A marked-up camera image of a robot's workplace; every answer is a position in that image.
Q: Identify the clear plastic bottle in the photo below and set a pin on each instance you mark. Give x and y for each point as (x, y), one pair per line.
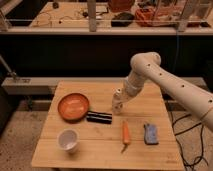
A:
(117, 101)

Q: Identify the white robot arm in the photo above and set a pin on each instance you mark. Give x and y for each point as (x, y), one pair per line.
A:
(147, 66)

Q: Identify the orange frying pan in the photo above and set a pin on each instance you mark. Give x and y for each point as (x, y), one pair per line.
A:
(76, 106)

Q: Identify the orange carrot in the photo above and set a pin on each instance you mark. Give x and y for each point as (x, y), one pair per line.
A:
(125, 136)

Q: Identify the blue sponge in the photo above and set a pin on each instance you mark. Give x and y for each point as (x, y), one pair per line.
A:
(150, 134)

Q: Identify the white cup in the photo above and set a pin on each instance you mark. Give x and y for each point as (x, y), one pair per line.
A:
(68, 141)

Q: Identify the black object on bench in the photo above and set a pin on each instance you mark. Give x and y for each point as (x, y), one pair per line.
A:
(123, 19)

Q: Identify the orange box on bench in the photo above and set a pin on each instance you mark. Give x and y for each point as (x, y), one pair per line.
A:
(151, 18)

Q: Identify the wooden post on bench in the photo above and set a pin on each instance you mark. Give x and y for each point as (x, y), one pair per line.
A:
(91, 5)

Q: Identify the metal clamp bracket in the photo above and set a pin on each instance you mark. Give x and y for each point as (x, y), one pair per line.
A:
(13, 74)

